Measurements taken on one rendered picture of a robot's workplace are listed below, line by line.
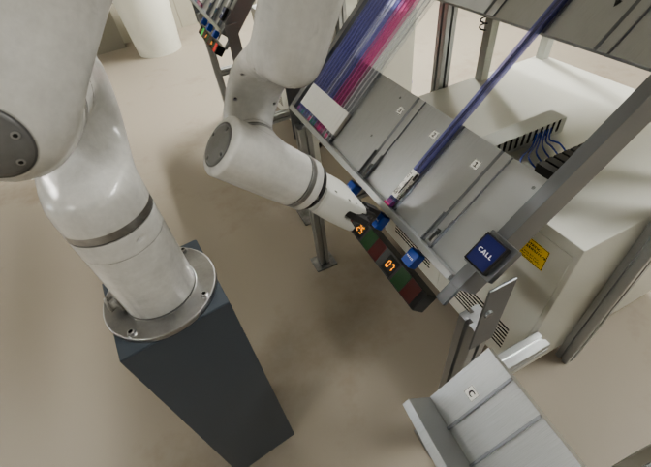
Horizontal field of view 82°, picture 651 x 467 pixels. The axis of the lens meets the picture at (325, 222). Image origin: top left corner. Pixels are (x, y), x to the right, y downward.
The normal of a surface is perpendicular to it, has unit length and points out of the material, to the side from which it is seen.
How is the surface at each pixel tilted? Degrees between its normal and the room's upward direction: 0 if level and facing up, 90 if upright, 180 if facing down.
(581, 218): 0
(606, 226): 0
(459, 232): 43
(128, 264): 90
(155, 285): 90
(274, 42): 78
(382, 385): 0
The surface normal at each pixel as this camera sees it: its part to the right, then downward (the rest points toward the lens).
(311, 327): -0.10, -0.71
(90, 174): 0.25, -0.45
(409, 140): -0.69, -0.26
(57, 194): -0.24, -0.25
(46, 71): 0.63, 0.30
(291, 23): -0.10, 0.60
